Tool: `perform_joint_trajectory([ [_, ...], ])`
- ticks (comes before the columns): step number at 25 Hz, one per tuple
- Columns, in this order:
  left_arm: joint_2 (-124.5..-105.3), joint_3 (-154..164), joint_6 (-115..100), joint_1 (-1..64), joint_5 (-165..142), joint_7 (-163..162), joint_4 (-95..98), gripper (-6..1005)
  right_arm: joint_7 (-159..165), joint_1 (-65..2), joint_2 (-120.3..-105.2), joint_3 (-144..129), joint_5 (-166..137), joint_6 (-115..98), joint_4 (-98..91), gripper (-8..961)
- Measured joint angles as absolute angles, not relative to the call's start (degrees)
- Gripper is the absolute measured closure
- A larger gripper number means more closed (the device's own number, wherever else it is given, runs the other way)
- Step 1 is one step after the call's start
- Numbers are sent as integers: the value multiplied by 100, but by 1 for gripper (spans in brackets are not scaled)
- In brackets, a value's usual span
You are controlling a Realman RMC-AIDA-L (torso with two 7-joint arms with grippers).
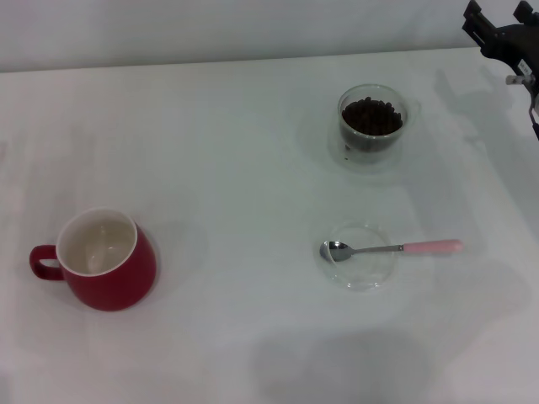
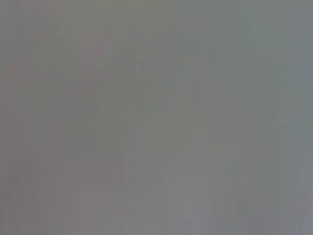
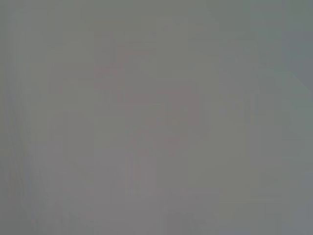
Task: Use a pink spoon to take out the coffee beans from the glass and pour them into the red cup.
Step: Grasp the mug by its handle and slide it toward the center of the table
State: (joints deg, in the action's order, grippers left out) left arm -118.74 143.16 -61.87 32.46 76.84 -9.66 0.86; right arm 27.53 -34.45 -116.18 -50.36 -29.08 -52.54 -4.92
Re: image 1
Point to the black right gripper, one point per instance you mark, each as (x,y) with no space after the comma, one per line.
(518,46)

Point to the dark coffee beans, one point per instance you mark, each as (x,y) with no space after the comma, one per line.
(370,118)

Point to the clear glass saucer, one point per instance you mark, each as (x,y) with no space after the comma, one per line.
(362,273)

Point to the clear glass cup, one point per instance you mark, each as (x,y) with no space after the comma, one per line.
(372,145)

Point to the red ceramic mug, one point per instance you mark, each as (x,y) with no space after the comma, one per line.
(118,286)

